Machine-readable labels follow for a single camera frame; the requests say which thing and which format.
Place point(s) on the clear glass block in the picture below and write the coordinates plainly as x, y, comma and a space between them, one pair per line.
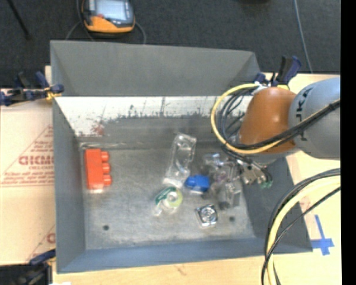
232, 197

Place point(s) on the orange-red toy building block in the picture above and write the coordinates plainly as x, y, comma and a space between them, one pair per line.
94, 169

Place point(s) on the grey metal bin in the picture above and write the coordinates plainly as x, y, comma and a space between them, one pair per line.
130, 174

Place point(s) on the clear plastic glasses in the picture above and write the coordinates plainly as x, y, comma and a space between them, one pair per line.
182, 153

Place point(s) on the green and clear tape dispenser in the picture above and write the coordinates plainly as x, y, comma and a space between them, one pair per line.
169, 199

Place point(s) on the brown cardboard board, red print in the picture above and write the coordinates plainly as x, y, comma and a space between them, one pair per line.
23, 159

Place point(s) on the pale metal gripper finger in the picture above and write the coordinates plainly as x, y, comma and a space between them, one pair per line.
230, 179
230, 162

